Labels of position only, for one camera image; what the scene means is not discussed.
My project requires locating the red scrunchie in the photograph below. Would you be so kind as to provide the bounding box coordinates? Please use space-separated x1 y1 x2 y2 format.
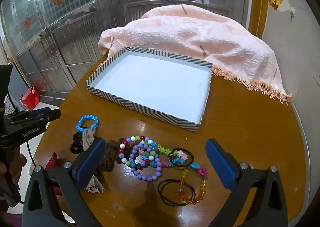
45 152 63 195

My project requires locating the blue bead bracelet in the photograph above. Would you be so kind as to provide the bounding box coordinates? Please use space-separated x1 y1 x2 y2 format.
76 115 100 133

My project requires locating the striped shallow cardboard box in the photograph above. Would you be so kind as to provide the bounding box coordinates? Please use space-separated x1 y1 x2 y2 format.
84 47 213 133

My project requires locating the multicoloured bead bracelet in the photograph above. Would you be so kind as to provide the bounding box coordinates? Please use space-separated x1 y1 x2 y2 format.
117 136 160 168

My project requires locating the brown scrunchie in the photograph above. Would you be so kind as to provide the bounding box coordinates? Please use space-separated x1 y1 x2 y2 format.
106 138 130 170

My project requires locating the purple bead bracelet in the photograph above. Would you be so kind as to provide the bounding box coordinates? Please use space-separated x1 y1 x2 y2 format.
130 142 163 182

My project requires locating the person's left hand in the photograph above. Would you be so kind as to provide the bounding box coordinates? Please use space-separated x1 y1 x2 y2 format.
0 146 27 194

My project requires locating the red bag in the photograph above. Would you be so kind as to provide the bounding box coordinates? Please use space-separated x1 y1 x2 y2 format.
20 85 40 111

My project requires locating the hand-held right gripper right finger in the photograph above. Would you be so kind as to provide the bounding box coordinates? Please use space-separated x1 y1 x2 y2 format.
205 138 289 227

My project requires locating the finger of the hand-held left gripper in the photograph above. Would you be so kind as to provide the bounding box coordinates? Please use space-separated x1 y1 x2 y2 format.
15 107 52 118
6 109 61 126

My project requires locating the black hair tie with charm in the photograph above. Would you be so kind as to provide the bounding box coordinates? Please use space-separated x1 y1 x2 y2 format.
169 147 198 169

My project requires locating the thin black hair tie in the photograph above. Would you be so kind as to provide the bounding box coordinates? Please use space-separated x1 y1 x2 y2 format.
157 179 197 207

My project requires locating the rainbow crystal bead bracelet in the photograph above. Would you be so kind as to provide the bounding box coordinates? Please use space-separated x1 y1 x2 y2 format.
176 168 208 205

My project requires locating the beige patterned cloth scrunchie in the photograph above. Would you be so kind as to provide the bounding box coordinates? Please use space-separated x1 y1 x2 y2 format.
80 128 105 194

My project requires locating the black cable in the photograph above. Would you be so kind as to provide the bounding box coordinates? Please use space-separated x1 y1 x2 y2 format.
25 141 34 168

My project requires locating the pink fringed blanket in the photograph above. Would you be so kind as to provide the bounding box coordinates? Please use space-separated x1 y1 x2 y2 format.
97 4 293 105

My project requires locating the black scrunchie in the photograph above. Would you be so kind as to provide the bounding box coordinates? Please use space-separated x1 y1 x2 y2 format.
70 132 87 155

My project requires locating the colourful flower bead bracelet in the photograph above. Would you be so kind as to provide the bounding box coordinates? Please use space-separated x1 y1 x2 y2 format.
139 142 208 179

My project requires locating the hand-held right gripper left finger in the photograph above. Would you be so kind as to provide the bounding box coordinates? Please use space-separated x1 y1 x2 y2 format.
24 138 107 227

